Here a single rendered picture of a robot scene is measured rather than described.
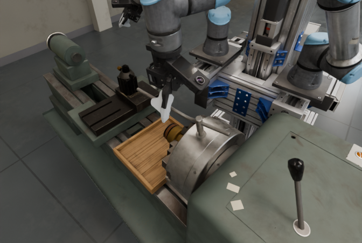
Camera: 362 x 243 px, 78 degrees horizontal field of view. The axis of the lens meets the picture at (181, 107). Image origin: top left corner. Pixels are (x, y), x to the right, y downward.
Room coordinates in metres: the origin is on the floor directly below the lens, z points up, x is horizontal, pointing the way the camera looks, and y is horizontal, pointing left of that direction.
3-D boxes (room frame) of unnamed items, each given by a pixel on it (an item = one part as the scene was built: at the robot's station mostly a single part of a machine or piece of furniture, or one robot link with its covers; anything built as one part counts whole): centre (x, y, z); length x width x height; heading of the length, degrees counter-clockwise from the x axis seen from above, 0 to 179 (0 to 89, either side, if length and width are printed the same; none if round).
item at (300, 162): (0.26, -0.24, 1.38); 0.04 x 0.03 x 0.05; 45
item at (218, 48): (1.20, -0.20, 1.21); 0.15 x 0.15 x 0.10
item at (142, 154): (0.70, 0.10, 0.88); 0.36 x 0.30 x 0.04; 135
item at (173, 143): (0.49, 0.03, 1.09); 0.12 x 0.11 x 0.05; 135
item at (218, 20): (1.20, -0.20, 1.33); 0.13 x 0.12 x 0.14; 0
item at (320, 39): (0.89, -0.60, 1.33); 0.13 x 0.12 x 0.14; 23
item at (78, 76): (1.35, 0.76, 1.01); 0.30 x 0.20 x 0.29; 45
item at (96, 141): (1.00, 0.35, 0.89); 0.53 x 0.30 x 0.06; 135
